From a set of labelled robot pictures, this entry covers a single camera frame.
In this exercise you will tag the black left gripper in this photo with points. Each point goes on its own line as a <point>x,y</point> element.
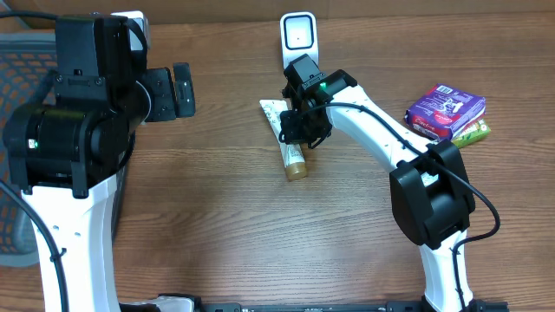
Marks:
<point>158,87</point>

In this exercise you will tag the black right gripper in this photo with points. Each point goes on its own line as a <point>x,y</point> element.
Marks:
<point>299,134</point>

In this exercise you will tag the white tube gold cap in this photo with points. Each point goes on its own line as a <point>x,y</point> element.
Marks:
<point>294,162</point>

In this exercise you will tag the red purple pad package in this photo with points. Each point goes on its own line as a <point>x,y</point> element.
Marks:
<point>444,112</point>

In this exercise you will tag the green yellow juice carton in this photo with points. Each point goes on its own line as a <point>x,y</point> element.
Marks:
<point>472,133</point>

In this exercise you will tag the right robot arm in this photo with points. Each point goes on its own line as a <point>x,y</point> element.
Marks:
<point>430,197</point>

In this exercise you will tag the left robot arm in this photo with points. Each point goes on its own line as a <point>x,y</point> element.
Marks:
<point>70,143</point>

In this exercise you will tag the white barcode scanner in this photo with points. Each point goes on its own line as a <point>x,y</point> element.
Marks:
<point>298,31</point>

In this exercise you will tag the grey plastic mesh basket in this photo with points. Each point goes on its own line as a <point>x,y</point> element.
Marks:
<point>28,65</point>

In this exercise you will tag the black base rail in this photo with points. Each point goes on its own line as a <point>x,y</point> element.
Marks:
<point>347,308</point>

